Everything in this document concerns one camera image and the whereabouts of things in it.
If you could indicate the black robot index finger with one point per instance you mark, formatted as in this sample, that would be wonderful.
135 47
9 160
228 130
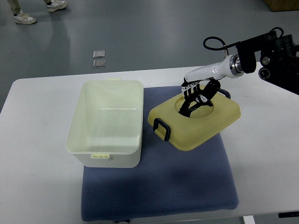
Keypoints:
195 99

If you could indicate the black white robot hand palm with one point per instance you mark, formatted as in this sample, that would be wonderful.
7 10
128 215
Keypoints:
229 67

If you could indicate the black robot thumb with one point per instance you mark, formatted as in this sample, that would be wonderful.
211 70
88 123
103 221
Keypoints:
209 92

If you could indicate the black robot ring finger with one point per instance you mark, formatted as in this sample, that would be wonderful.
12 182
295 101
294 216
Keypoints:
187 91

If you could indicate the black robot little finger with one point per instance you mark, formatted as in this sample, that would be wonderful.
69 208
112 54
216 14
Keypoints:
184 106

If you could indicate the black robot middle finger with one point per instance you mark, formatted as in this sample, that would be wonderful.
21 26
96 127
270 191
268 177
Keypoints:
190 91

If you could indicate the yellow storage box lid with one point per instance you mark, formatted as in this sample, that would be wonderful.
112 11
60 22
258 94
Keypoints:
186 133

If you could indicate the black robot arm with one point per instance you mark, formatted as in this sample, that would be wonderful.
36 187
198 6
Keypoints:
278 57

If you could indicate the brown cardboard box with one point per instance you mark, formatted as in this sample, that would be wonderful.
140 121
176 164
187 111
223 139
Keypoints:
282 5

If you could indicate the white storage box base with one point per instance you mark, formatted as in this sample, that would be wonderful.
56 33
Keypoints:
106 128

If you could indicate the blue quilted mat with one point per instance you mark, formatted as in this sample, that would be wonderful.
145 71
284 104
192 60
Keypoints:
166 181

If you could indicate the lower metal floor plate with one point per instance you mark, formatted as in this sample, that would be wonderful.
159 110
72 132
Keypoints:
100 63

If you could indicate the metal floor plate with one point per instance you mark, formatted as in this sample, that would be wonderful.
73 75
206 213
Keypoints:
100 63
99 54

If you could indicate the upper metal floor plate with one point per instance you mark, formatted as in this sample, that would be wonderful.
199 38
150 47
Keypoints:
99 54

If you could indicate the white sneaker right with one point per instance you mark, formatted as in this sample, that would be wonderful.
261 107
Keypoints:
55 5

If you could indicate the white sneaker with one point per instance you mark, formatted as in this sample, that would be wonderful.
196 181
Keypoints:
24 19
55 5

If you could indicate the white sneaker left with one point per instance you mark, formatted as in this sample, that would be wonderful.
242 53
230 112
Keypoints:
24 19

